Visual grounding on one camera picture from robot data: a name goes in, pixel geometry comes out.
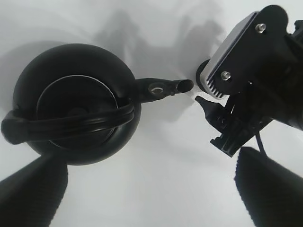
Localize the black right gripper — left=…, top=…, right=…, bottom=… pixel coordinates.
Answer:
left=195, top=20, right=303, bottom=156

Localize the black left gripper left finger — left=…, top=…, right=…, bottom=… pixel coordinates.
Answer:
left=0, top=156, right=68, bottom=227

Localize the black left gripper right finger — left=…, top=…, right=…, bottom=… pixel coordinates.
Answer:
left=234, top=147, right=303, bottom=227

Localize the small black teacup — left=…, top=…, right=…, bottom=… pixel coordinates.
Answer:
left=195, top=59, right=211, bottom=93

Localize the black round teapot kettle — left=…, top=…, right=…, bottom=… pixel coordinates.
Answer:
left=1, top=44, right=194, bottom=165

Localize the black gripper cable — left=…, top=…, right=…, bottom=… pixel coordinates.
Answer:
left=255, top=132, right=267, bottom=158

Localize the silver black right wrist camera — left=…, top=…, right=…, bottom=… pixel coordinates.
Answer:
left=196, top=5, right=288, bottom=99

